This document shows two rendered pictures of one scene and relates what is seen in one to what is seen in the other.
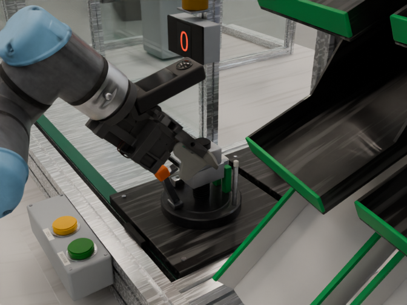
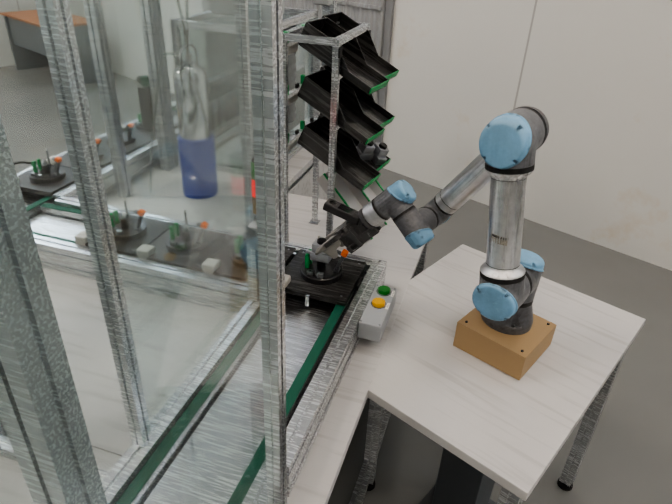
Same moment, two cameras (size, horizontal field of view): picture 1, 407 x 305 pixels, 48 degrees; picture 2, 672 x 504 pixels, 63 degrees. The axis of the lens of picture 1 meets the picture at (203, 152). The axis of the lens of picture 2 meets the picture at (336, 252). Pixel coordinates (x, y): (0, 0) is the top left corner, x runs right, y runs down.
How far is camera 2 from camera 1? 2.05 m
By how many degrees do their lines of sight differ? 103
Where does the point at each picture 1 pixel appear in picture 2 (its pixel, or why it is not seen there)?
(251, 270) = not seen: hidden behind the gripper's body
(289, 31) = not seen: outside the picture
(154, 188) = (324, 290)
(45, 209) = (376, 318)
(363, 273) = (360, 198)
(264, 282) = not seen: hidden behind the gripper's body
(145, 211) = (343, 284)
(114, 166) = (297, 343)
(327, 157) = (360, 174)
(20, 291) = (403, 338)
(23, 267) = (392, 348)
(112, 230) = (363, 291)
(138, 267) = (371, 277)
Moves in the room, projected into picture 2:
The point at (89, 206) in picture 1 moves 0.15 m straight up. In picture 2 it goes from (354, 310) to (357, 268)
